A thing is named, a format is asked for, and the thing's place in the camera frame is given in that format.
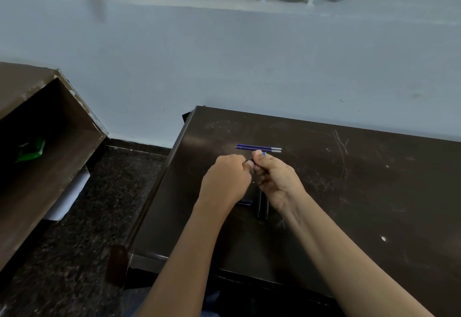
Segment white paper sheet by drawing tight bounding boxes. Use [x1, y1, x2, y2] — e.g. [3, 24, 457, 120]
[43, 167, 91, 222]

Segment person's left hand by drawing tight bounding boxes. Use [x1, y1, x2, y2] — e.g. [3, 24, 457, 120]
[196, 154, 255, 217]

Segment brown wooden shelf unit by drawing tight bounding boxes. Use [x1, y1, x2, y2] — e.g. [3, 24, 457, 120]
[0, 62, 109, 271]

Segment green packet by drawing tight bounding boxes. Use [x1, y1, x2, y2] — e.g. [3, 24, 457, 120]
[16, 138, 46, 163]

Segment person's right hand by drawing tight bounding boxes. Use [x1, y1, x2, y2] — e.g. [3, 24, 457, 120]
[252, 150, 309, 217]

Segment person's blue trousers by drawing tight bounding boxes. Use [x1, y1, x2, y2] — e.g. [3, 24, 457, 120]
[200, 290, 222, 317]

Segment person's left forearm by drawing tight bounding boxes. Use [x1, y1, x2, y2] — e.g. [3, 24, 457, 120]
[134, 200, 236, 317]

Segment person's right forearm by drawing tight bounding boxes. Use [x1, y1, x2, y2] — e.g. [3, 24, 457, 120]
[280, 191, 437, 317]

